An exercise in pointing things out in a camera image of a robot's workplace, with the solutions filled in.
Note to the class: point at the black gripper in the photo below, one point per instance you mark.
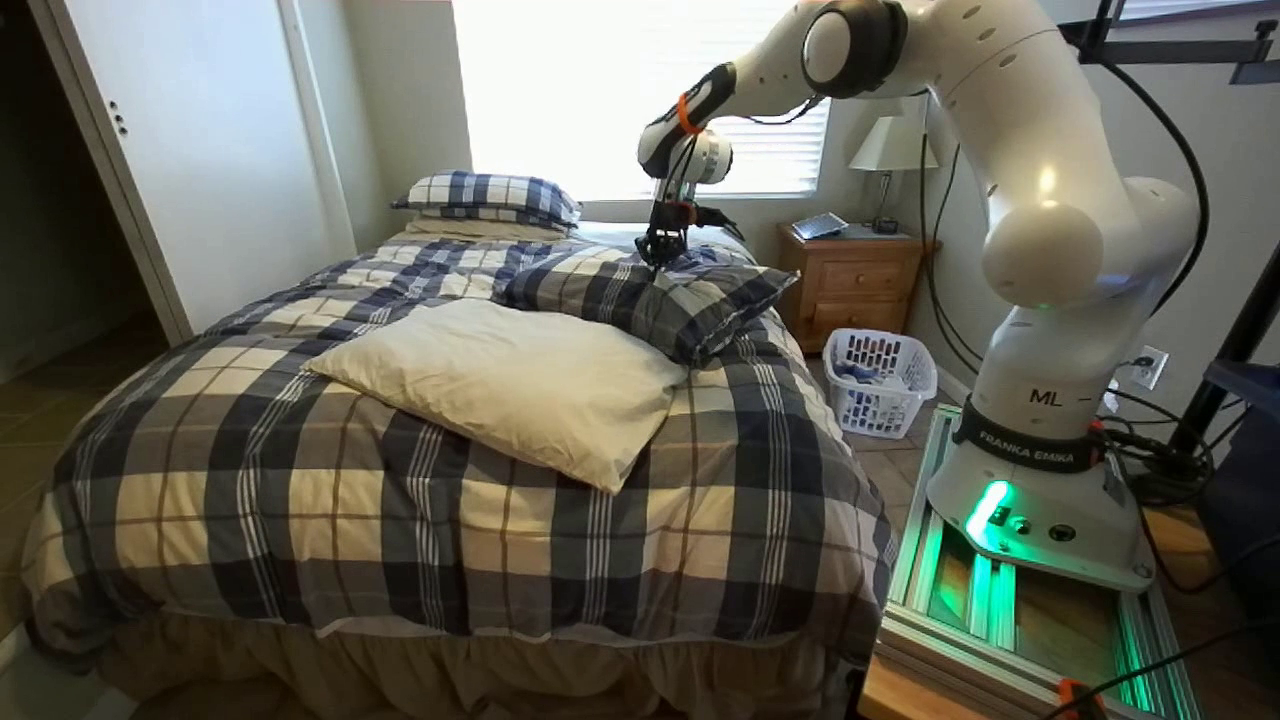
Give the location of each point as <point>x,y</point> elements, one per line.
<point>675,212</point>

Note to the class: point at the large checked black pillow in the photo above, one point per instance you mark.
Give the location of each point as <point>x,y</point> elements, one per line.
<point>664,303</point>

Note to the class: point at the aluminium robot base platform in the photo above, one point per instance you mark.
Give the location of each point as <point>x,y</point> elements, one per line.
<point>932,612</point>

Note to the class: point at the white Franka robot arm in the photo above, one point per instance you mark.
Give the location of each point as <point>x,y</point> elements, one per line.
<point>1054,202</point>

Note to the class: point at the small checked black pillow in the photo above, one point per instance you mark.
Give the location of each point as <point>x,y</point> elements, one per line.
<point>485,198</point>

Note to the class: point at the white pillow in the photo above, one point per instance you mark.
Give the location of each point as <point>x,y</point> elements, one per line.
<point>522,382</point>

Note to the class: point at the blue book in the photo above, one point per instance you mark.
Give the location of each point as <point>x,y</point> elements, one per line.
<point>819,226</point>

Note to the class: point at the white window blinds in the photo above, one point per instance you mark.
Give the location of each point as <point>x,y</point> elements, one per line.
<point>574,92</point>

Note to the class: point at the wooden nightstand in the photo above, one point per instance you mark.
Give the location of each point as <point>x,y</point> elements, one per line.
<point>844,286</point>

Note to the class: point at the white table lamp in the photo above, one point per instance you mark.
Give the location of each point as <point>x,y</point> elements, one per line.
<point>881,145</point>

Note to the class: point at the white laundry basket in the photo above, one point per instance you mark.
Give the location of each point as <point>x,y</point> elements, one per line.
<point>881,382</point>

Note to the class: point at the bed with plaid comforter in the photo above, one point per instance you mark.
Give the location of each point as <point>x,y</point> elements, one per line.
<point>335,504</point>

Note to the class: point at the white closet door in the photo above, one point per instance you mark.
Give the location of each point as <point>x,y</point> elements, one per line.
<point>200,162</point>

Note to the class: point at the beige bed skirt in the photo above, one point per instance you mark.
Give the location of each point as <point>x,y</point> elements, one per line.
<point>403,672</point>

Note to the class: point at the white wall outlet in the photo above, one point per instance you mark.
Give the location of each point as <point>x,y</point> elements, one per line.
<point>1150,366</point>

